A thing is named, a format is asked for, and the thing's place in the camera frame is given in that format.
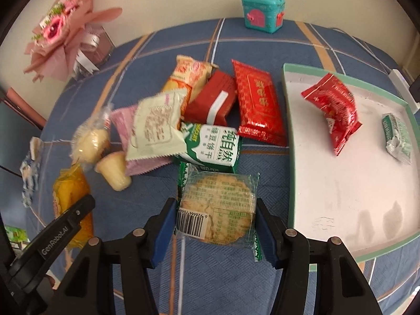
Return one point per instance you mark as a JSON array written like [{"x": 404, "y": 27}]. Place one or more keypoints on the pink box with silver ribbon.
[{"x": 96, "y": 46}]

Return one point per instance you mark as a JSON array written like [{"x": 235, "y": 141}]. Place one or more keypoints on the round cracker clear packet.
[{"x": 216, "y": 203}]

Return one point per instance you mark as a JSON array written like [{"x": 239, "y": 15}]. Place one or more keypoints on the dark red boxy snack packet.
[{"x": 210, "y": 101}]

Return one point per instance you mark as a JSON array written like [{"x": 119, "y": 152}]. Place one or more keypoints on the flat red patterned snack packet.
[{"x": 259, "y": 101}]

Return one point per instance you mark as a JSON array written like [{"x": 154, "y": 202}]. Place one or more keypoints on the pink snack packet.
[{"x": 120, "y": 121}]

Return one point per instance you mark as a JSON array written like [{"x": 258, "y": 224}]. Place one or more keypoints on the black plug adapter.
[{"x": 415, "y": 96}]

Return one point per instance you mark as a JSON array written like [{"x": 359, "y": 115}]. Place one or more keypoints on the white power strip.
[{"x": 402, "y": 82}]

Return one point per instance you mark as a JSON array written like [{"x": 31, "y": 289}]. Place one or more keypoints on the blue plaid cloth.
[{"x": 223, "y": 285}]

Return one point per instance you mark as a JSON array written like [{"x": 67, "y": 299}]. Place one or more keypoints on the bright red puffy snack packet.
[{"x": 334, "y": 111}]

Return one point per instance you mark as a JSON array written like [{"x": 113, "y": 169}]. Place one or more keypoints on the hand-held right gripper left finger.
[{"x": 163, "y": 234}]

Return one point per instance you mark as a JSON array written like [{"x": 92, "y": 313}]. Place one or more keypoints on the pink wooden frame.
[{"x": 26, "y": 108}]

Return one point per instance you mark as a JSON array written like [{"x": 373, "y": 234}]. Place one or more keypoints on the green printed carton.
[{"x": 16, "y": 234}]

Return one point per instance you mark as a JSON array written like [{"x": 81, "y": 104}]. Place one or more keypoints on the clear wrapped yellow pastry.
[{"x": 88, "y": 141}]

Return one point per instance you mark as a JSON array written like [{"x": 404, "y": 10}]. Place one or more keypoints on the green white biscuit packet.
[{"x": 210, "y": 147}]

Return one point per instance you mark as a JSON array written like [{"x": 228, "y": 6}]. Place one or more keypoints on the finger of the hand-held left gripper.
[{"x": 55, "y": 239}]

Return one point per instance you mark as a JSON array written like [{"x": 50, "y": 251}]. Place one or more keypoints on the green silver crumpled snack packet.
[{"x": 397, "y": 137}]

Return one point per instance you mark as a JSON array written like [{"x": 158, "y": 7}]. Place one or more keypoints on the cream white snack packet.
[{"x": 154, "y": 128}]

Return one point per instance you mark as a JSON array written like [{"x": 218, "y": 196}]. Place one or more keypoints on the teal toy chest box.
[{"x": 262, "y": 14}]

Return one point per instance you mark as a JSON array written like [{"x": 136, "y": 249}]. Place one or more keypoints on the orange cream snack packet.
[{"x": 187, "y": 72}]

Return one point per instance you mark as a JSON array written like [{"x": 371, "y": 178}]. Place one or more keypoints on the white tray with green rim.
[{"x": 328, "y": 187}]

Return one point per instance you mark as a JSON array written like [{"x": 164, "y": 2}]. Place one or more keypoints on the yellow orange snack packet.
[{"x": 70, "y": 190}]

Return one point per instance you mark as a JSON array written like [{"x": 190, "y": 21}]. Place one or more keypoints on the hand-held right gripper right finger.
[{"x": 268, "y": 240}]

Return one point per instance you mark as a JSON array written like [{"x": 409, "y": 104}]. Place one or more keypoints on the pale yellow jelly cup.
[{"x": 113, "y": 170}]

